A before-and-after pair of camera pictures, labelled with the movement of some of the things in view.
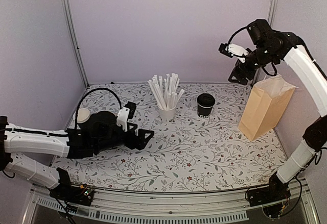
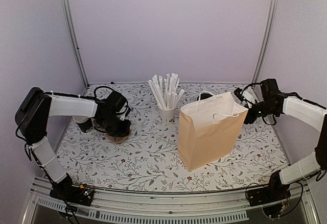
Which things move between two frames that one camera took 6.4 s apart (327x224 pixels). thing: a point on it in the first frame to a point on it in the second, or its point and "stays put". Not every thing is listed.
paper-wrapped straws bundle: x=166 y=90 stays put
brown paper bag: x=265 y=106 to x=209 y=128
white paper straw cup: x=167 y=116 stays put
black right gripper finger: x=236 y=76 to x=250 y=118
